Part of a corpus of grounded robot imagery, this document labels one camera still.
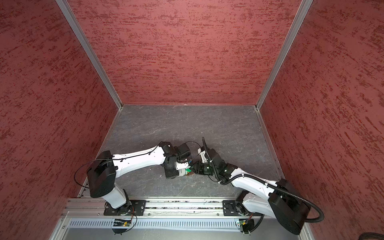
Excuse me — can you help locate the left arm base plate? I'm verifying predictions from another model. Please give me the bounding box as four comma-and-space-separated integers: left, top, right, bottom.
104, 200, 147, 216

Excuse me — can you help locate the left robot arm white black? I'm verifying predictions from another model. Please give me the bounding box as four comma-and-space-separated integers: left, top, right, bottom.
87, 142, 191, 209

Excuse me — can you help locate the right black corrugated cable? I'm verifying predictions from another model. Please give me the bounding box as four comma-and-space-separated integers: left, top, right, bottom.
201, 137, 325, 223

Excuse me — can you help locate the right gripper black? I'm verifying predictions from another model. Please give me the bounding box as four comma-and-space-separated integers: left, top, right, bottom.
190, 161, 219, 176

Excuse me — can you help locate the white slotted cable duct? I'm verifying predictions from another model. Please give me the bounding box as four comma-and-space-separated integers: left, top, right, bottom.
68, 218, 240, 232

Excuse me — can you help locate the white bottle green cap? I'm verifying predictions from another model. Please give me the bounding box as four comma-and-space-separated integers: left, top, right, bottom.
178, 168, 193, 177

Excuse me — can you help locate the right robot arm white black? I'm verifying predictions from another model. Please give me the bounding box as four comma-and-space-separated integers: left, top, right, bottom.
191, 147, 311, 235

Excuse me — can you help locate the aluminium frame rail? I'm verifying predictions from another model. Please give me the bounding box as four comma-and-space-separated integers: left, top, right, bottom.
61, 197, 242, 219

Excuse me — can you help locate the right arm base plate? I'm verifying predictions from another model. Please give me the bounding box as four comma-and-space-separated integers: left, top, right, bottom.
222, 200, 249, 216

